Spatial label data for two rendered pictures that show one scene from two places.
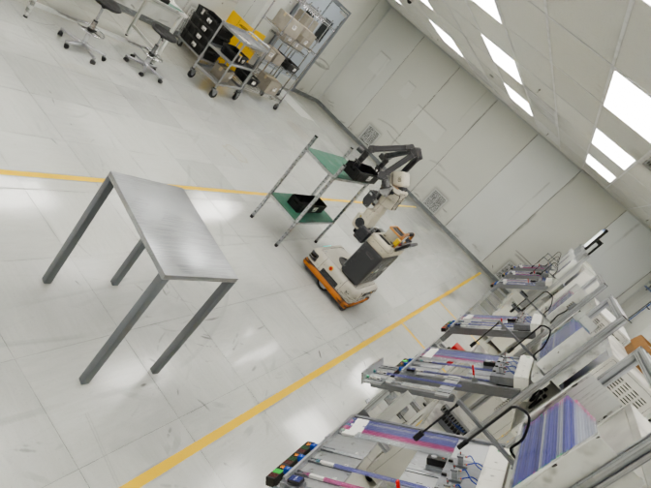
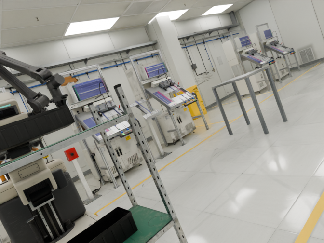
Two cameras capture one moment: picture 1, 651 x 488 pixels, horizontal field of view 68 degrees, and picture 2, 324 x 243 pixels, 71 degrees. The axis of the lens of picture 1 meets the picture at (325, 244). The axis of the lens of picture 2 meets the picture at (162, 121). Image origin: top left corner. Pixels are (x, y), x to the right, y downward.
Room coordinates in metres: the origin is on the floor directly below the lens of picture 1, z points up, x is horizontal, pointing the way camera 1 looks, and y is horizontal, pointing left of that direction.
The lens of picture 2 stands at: (5.51, 1.57, 0.96)
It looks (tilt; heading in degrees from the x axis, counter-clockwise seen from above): 6 degrees down; 217
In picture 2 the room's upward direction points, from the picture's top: 22 degrees counter-clockwise
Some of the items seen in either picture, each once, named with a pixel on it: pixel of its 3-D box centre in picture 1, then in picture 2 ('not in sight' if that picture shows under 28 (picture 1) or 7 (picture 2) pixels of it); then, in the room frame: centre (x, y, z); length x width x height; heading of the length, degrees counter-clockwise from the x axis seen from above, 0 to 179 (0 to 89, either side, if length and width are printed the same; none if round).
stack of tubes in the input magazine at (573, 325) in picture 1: (565, 346); (89, 89); (2.92, -1.48, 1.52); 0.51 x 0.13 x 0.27; 163
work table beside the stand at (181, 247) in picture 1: (136, 278); (247, 103); (2.14, 0.62, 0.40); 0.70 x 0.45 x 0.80; 61
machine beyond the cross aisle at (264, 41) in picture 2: not in sight; (268, 52); (-3.21, 0.33, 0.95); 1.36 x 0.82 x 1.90; 73
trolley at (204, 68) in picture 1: (230, 62); not in sight; (7.29, 2.92, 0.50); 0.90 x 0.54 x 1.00; 177
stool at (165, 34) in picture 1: (154, 51); not in sight; (5.78, 3.17, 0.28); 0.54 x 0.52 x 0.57; 95
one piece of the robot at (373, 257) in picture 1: (374, 253); (38, 197); (4.74, -0.43, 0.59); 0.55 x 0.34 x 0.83; 162
